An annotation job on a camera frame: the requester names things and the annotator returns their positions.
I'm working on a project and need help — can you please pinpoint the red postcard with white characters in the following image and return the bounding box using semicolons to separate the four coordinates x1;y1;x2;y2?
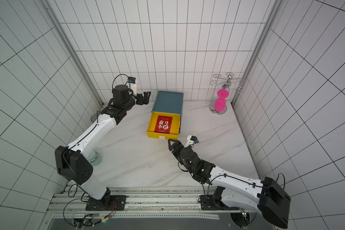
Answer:
154;115;173;134

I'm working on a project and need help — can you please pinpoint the teal drawer cabinet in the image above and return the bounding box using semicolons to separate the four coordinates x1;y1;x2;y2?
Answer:
152;91;184;118

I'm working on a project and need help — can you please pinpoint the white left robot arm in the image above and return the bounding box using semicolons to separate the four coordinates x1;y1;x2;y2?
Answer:
55;83;151;210

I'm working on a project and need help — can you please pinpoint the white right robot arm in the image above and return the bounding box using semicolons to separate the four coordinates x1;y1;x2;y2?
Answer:
168;136;291;229

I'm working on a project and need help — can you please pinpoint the clear plastic cup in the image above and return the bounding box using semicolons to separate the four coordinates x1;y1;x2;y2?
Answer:
91;114;99;122

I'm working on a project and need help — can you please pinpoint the chrome stand with pink cups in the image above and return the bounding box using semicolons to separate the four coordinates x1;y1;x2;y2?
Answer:
209;72;245;115

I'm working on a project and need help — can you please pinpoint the pale green round container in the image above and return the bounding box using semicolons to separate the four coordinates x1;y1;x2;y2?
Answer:
87;150;102;167

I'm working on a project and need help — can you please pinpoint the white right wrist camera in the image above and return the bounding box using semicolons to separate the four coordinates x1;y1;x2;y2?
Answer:
185;135;199;148

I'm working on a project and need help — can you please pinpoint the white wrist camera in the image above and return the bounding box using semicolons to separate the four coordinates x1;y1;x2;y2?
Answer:
185;135;199;148
127;77;137;96

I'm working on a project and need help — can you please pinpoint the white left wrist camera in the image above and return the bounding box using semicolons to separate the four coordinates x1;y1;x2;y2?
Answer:
127;77;137;96

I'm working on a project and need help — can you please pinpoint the metal base rail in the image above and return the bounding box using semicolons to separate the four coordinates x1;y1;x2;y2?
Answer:
47;185;277;220

